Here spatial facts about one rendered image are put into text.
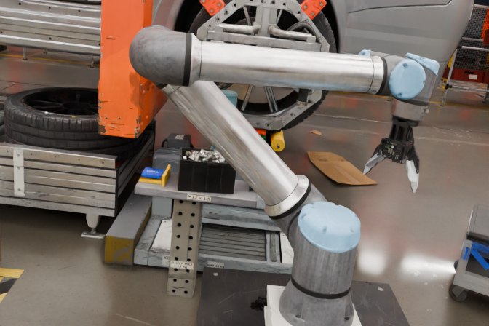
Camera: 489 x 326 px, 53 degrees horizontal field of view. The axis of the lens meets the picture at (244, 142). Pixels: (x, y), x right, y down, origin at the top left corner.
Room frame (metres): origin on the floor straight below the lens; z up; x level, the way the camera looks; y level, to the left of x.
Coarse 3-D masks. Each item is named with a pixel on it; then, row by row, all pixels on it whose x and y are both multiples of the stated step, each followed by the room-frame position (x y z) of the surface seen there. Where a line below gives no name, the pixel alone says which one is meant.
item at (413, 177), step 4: (412, 160) 1.31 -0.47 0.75; (408, 164) 1.29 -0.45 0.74; (412, 164) 1.30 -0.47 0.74; (408, 168) 1.29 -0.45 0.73; (412, 168) 1.30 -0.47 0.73; (408, 172) 1.27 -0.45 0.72; (412, 172) 1.29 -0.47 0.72; (408, 176) 1.26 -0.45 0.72; (412, 176) 1.28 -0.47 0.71; (416, 176) 1.29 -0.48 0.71; (412, 180) 1.27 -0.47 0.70; (416, 180) 1.29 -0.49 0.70; (412, 184) 1.29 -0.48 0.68; (416, 184) 1.29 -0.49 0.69; (412, 188) 1.29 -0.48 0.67
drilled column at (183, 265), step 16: (176, 208) 1.61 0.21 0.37; (192, 208) 1.61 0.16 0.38; (176, 224) 1.61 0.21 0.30; (192, 224) 1.61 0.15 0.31; (176, 240) 1.61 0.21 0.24; (192, 240) 1.61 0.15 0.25; (176, 256) 1.61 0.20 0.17; (192, 256) 1.61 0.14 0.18; (176, 272) 1.61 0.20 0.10; (192, 272) 1.61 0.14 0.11; (176, 288) 1.61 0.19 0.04; (192, 288) 1.61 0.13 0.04
